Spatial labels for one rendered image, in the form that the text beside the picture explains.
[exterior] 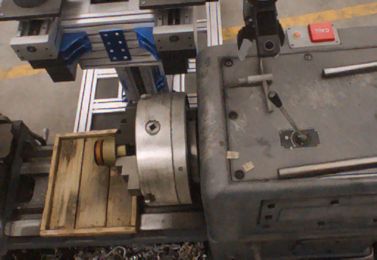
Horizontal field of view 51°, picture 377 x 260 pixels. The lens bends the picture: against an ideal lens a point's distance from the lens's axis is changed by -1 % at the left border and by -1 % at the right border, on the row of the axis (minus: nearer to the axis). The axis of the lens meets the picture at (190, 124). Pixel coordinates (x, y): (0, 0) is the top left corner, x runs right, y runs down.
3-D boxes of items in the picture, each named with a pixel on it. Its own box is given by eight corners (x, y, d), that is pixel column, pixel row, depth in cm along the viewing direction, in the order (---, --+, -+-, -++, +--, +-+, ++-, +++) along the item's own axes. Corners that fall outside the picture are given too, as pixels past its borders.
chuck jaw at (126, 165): (155, 152, 110) (153, 191, 103) (157, 163, 114) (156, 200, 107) (115, 155, 111) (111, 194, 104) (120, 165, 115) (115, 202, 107)
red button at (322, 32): (329, 26, 109) (330, 20, 108) (333, 43, 106) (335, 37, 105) (307, 28, 110) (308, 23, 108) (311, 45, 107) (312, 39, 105)
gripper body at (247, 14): (273, 13, 96) (277, -27, 86) (277, 40, 92) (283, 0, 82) (241, 16, 97) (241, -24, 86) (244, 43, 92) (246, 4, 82)
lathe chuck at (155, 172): (182, 119, 134) (169, 71, 106) (185, 213, 122) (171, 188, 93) (155, 121, 135) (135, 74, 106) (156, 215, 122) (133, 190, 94)
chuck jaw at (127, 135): (157, 135, 115) (152, 96, 111) (154, 142, 111) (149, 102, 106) (118, 138, 116) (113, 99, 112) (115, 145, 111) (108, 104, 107)
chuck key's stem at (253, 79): (227, 89, 101) (272, 84, 101) (226, 84, 99) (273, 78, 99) (225, 82, 102) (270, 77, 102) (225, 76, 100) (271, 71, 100)
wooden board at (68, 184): (141, 132, 142) (139, 127, 139) (138, 233, 124) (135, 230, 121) (60, 138, 144) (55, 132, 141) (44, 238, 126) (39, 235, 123)
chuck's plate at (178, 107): (192, 118, 134) (182, 70, 105) (196, 213, 122) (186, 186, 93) (182, 119, 134) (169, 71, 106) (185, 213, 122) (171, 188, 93)
